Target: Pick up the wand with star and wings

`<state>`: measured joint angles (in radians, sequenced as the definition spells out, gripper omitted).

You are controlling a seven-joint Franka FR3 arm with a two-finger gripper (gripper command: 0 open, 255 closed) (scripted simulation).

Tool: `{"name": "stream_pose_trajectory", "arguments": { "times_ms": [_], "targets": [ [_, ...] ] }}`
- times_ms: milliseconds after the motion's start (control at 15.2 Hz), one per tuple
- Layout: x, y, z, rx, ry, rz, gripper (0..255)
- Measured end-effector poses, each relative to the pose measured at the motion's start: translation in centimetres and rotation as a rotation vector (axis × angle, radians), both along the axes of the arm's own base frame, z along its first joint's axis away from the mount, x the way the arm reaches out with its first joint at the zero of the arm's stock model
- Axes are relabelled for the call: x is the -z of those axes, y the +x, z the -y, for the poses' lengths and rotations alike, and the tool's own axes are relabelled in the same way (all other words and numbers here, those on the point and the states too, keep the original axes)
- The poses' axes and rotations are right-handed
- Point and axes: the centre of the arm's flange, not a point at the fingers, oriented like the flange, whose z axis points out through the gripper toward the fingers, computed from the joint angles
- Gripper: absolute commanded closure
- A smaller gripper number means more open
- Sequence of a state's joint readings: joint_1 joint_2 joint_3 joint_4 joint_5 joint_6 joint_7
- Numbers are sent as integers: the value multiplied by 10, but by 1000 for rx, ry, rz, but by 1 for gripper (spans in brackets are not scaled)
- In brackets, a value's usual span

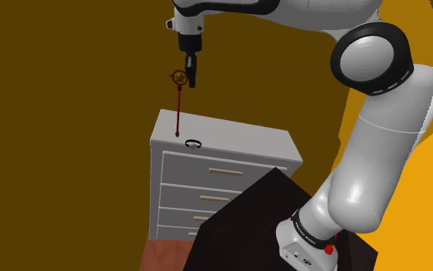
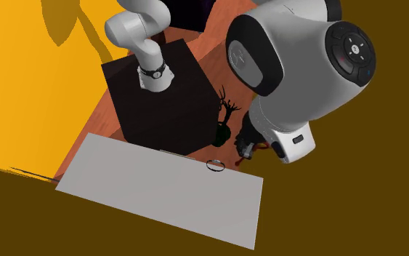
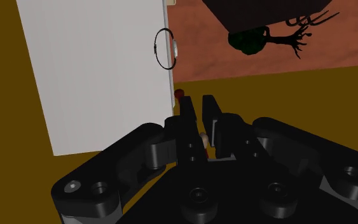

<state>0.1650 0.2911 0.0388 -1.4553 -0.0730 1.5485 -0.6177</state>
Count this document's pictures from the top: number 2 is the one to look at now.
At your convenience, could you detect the red thin curved object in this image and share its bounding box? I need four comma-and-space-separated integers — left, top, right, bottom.
235, 140, 272, 167

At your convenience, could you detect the bare black tree in pot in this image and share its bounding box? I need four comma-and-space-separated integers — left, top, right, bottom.
211, 84, 243, 148

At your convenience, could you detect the dark robot stand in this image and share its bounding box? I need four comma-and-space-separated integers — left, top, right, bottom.
100, 38, 223, 156

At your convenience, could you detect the thin silver ring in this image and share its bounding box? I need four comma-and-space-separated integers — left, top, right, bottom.
206, 159, 226, 173

